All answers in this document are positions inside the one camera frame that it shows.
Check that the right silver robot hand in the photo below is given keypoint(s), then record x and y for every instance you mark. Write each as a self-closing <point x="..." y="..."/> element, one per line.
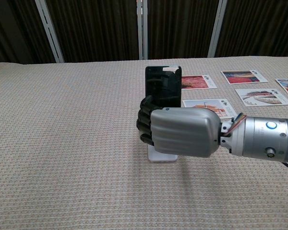
<point x="184" y="130"/>

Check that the black smartphone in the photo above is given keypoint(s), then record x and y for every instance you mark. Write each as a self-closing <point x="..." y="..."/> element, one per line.
<point x="163" y="83"/>

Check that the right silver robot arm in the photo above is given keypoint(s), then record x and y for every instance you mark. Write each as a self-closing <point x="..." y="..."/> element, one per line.
<point x="259" y="139"/>

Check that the white phone stand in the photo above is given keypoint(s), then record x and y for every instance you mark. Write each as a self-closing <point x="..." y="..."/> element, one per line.
<point x="163" y="157"/>

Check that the postcard with orange hall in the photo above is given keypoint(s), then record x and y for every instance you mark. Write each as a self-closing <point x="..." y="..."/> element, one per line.
<point x="226" y="110"/>

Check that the postcard with red corridor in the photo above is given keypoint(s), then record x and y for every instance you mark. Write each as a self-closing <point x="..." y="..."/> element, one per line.
<point x="242" y="77"/>

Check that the postcard with white marble bridge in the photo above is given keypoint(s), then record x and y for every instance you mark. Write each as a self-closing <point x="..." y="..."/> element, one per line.
<point x="259" y="97"/>

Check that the black pleated screen panel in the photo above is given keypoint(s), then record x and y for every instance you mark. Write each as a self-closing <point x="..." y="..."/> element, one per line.
<point x="14" y="31"/>
<point x="93" y="31"/>
<point x="261" y="28"/>
<point x="180" y="28"/>

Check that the beige woven tablecloth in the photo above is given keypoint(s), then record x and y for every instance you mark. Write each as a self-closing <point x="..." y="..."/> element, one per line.
<point x="62" y="143"/>

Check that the postcard with red wall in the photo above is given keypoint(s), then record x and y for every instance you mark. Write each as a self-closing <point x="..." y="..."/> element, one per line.
<point x="196" y="82"/>

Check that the grey metal screen post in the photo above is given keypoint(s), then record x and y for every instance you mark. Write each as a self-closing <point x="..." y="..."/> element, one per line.
<point x="142" y="28"/>
<point x="49" y="31"/>
<point x="217" y="26"/>

